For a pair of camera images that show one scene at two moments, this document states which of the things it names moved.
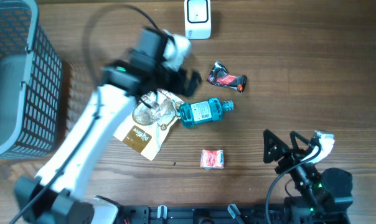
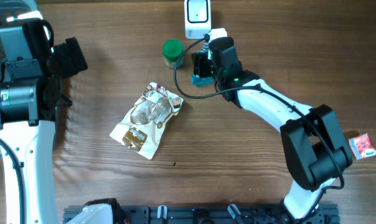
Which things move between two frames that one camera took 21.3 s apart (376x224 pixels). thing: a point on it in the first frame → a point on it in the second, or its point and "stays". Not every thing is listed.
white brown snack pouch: (147, 121) stays
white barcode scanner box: (198, 23) stays
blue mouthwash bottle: (203, 111) → (195, 79)
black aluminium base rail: (202, 214) stays
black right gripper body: (291, 159) → (205, 65)
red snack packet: (212, 159) → (361, 146)
